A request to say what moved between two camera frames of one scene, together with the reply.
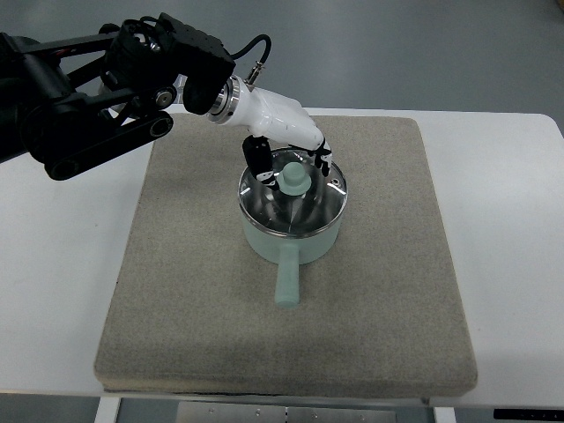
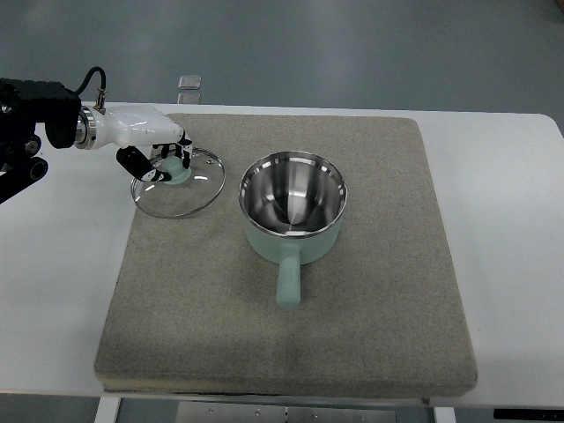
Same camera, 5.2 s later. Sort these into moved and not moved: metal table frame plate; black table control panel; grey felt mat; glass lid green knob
Moved: glass lid green knob
Not moved: black table control panel; metal table frame plate; grey felt mat
